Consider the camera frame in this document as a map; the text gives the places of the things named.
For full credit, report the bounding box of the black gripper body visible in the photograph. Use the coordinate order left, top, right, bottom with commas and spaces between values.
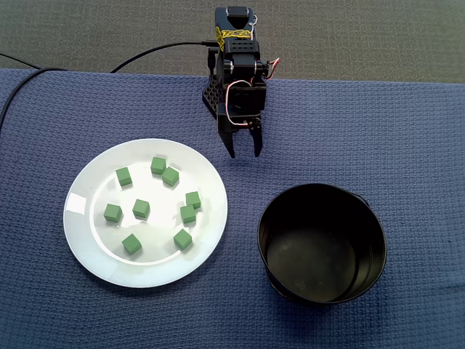
216, 81, 269, 134

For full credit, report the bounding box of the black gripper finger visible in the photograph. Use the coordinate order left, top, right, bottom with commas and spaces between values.
217, 125, 237, 159
249, 123, 263, 158

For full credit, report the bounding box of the small green cube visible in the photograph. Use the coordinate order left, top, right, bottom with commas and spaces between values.
179, 204, 198, 224
132, 198, 151, 220
173, 228, 193, 251
115, 167, 132, 188
103, 203, 123, 222
185, 190, 202, 210
121, 233, 142, 255
161, 166, 180, 187
150, 156, 168, 175

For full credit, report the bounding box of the white round plate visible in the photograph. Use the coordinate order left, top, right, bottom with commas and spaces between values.
62, 137, 229, 289

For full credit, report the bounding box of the black round container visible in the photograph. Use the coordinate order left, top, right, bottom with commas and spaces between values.
256, 182, 388, 305

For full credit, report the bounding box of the blue waffle cloth mat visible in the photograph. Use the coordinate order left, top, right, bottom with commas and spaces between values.
0, 68, 465, 349

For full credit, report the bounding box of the long black cable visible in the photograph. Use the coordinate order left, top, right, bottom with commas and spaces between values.
0, 41, 219, 127

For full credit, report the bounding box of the thin black cable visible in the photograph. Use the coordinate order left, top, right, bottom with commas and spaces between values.
0, 52, 41, 70

